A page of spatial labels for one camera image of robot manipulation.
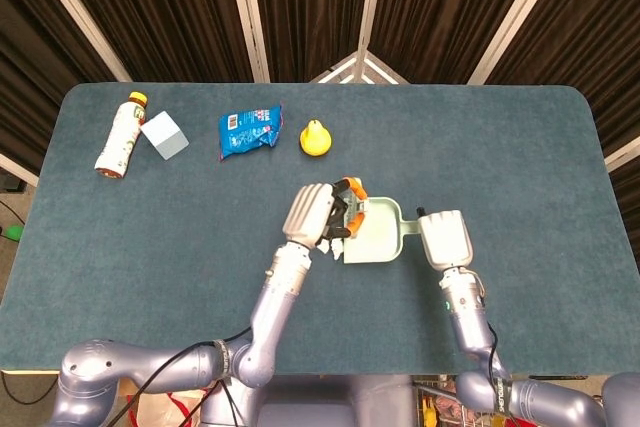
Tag metal wire cart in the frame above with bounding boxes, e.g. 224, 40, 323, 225
412, 375, 461, 427

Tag black torso cable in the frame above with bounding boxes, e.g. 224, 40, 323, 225
182, 379, 241, 427

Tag brown folding screen white frames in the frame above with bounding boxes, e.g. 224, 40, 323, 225
0, 0, 640, 188

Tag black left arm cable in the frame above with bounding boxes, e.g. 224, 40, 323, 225
128, 326, 254, 427

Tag yellow toy pear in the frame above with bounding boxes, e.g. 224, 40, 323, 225
299, 119, 333, 157

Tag light blue cube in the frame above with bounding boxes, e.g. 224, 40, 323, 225
139, 110, 191, 162

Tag small black box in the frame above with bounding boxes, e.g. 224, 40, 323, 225
0, 171, 27, 193

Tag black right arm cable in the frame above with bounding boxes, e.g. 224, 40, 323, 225
482, 319, 516, 427

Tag mint green hand broom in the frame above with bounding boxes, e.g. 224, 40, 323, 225
343, 185, 372, 228

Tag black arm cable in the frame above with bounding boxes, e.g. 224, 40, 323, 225
128, 326, 254, 427
482, 319, 516, 427

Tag blue felt table mat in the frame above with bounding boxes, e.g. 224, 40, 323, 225
0, 82, 640, 377

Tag blue snack bag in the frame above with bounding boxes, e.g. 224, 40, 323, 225
217, 104, 284, 164

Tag lavender robot torso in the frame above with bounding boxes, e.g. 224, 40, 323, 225
199, 374, 419, 427

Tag red and white bag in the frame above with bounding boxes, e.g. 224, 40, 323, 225
127, 389, 211, 427

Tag white drink bottle yellow cap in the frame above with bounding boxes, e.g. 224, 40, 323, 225
94, 91, 149, 181

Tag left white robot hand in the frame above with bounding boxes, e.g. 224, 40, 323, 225
281, 175, 371, 250

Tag mint green dustpan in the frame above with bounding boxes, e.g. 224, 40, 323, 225
342, 196, 424, 265

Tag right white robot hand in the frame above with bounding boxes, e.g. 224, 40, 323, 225
416, 206, 474, 272

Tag white paper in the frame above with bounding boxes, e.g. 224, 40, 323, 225
314, 239, 346, 262

